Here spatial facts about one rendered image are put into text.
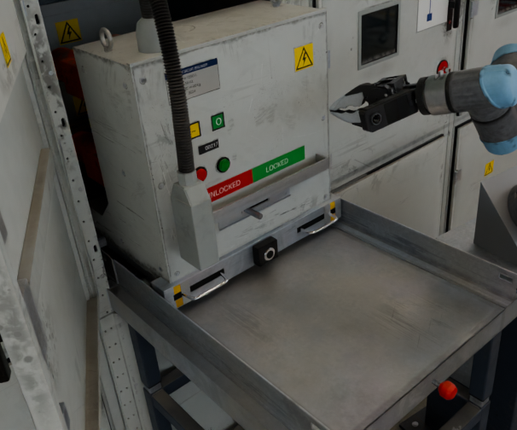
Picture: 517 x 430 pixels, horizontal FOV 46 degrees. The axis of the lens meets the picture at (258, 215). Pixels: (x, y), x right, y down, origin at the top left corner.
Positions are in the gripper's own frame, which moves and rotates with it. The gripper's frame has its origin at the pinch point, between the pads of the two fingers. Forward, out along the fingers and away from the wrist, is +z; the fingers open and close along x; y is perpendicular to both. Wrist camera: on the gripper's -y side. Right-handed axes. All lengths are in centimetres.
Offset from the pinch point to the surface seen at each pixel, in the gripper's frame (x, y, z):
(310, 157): -12.4, 7.0, 14.1
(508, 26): -13, 123, 1
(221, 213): -12.0, -22.9, 17.8
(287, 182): -13.5, -4.7, 13.3
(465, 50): -14, 100, 8
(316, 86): 3.3, 9.9, 9.1
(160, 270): -20.2, -33.4, 30.1
